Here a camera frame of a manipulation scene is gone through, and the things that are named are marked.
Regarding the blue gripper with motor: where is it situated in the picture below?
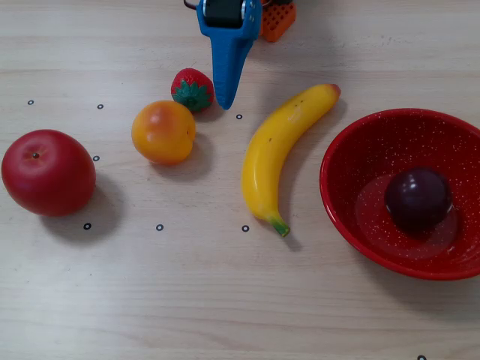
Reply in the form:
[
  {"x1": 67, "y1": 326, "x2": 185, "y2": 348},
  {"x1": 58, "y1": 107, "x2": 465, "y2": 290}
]
[{"x1": 195, "y1": 0, "x2": 263, "y2": 111}]

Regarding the dark purple plum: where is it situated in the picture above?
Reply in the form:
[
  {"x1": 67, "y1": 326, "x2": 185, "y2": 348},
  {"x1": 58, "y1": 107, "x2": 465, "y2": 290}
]
[{"x1": 384, "y1": 166, "x2": 454, "y2": 236}]

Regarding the red speckled bowl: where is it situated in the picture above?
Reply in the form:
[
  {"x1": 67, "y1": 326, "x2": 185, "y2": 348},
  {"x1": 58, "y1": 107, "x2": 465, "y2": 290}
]
[{"x1": 319, "y1": 107, "x2": 480, "y2": 281}]

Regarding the red toy strawberry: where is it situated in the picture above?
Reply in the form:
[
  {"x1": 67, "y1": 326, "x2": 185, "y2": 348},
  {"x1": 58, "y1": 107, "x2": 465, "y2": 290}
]
[{"x1": 170, "y1": 67, "x2": 215, "y2": 113}]

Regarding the orange perforated block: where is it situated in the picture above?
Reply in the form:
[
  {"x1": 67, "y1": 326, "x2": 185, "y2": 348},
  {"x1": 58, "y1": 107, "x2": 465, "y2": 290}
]
[{"x1": 260, "y1": 2, "x2": 297, "y2": 43}]

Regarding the orange toy peach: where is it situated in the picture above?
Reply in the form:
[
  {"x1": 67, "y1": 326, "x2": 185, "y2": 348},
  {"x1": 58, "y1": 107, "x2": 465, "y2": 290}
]
[{"x1": 130, "y1": 100, "x2": 197, "y2": 166}]

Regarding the yellow toy banana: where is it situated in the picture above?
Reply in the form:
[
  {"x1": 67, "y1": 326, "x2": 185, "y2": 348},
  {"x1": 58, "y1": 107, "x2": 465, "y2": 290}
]
[{"x1": 241, "y1": 83, "x2": 342, "y2": 238}]

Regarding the red toy apple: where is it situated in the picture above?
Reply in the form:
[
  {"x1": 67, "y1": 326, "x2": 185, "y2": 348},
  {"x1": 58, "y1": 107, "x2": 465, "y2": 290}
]
[{"x1": 1, "y1": 129, "x2": 97, "y2": 218}]

